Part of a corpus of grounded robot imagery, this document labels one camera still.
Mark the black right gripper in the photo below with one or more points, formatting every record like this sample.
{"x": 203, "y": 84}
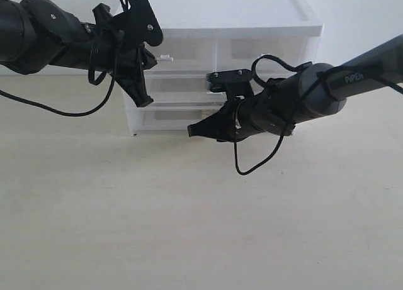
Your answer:
{"x": 244, "y": 118}

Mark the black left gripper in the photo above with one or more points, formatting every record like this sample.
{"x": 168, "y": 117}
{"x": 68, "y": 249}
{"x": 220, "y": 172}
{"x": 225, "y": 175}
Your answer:
{"x": 125, "y": 60}

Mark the clear wide drawer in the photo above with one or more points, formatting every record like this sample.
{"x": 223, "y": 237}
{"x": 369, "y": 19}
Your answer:
{"x": 166, "y": 117}
{"x": 172, "y": 90}

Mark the gold keychain with black strap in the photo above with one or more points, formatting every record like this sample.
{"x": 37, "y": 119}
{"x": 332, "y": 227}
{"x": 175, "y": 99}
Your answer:
{"x": 205, "y": 113}

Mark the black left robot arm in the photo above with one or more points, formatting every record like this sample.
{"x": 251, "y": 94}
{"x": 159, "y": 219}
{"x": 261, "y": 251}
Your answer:
{"x": 38, "y": 33}

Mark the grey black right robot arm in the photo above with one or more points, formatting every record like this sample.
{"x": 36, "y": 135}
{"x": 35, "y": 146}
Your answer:
{"x": 318, "y": 90}

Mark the white plastic drawer cabinet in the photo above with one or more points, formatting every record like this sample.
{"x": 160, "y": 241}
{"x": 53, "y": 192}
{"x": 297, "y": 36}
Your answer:
{"x": 231, "y": 19}

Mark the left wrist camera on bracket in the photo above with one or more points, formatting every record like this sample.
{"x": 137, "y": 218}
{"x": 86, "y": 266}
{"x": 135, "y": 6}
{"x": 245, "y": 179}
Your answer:
{"x": 137, "y": 23}

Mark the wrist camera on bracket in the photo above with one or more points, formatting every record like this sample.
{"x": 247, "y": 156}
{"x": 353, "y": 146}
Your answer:
{"x": 137, "y": 23}
{"x": 234, "y": 83}

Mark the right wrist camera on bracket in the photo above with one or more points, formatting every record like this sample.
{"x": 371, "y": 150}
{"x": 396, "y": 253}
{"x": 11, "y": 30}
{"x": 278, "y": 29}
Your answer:
{"x": 234, "y": 83}

